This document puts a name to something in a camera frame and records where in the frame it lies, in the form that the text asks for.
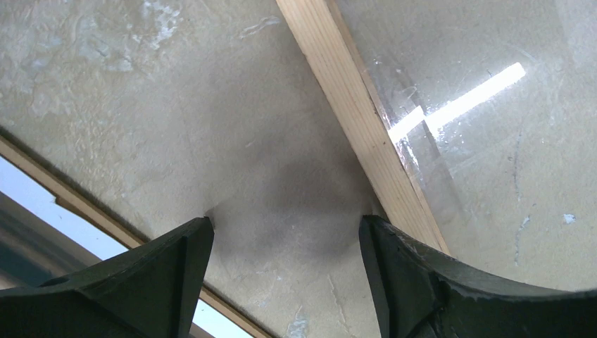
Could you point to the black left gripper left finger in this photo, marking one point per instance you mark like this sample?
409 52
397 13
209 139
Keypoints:
149 291

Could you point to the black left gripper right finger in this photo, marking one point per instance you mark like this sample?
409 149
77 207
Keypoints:
419 291

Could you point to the clear acrylic sheet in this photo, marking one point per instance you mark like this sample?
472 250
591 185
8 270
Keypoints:
492 107

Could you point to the glossy photo print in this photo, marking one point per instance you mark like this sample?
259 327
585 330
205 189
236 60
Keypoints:
43 204

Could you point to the wooden picture frame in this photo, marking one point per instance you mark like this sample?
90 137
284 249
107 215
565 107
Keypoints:
325 41

